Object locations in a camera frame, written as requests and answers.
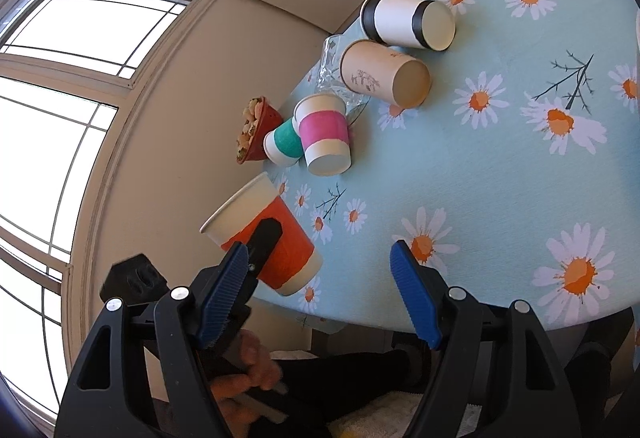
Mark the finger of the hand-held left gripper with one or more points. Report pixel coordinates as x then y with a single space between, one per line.
269 236

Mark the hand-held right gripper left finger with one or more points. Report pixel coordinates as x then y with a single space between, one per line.
224 298

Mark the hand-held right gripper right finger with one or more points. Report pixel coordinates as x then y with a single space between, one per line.
416 300

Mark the orange and white paper cup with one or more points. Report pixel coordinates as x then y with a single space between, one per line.
291 249

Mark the green and white paper cup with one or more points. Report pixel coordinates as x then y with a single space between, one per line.
283 140

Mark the pink and white paper cup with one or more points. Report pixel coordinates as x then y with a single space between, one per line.
323 128

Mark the clear glass cup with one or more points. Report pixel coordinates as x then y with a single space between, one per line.
327 67

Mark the brown kraft paper cup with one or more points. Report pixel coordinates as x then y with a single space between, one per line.
371 67

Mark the white cup with black bands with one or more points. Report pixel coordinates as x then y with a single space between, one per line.
395 20

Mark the person's left hand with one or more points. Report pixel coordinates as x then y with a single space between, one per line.
256 368

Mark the person's dark pants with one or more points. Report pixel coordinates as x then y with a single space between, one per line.
350 378

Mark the mixed snacks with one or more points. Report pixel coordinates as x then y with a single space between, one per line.
248 123

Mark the red bowl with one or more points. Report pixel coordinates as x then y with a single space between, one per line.
268 121

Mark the blue daisy print tablecloth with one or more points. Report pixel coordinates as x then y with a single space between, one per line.
450 178

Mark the white framed window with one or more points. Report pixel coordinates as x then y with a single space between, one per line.
50 142

